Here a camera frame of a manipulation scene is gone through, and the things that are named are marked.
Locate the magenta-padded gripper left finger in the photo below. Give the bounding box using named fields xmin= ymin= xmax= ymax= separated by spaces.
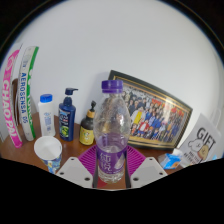
xmin=55 ymin=143 xmax=100 ymax=189

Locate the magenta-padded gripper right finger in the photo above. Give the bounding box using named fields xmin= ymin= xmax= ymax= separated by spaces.
xmin=125 ymin=144 xmax=168 ymax=189

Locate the clear purple-capped water bottle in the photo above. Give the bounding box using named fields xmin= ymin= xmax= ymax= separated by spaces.
xmin=92 ymin=79 xmax=131 ymax=184

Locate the amber yellow-label pump bottle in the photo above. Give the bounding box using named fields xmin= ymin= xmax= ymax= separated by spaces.
xmin=78 ymin=100 xmax=98 ymax=147

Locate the white blue printed paper cup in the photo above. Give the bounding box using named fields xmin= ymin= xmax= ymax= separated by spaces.
xmin=33 ymin=135 xmax=63 ymax=175

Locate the dark blue pump bottle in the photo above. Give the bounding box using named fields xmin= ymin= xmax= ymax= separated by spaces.
xmin=58 ymin=87 xmax=79 ymax=143

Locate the framed group photo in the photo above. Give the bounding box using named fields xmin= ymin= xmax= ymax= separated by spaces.
xmin=108 ymin=69 xmax=194 ymax=150

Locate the white blue-capped bottle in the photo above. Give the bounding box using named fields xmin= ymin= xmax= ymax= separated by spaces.
xmin=37 ymin=93 xmax=56 ymax=138

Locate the white paper gift bag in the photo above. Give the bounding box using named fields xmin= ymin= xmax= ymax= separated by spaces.
xmin=178 ymin=113 xmax=224 ymax=164

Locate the white green shuttlecock tube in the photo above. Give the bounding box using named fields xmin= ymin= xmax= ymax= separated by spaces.
xmin=17 ymin=45 xmax=40 ymax=142

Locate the pink shuttlecock tube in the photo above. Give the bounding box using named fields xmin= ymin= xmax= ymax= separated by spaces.
xmin=1 ymin=49 xmax=24 ymax=149

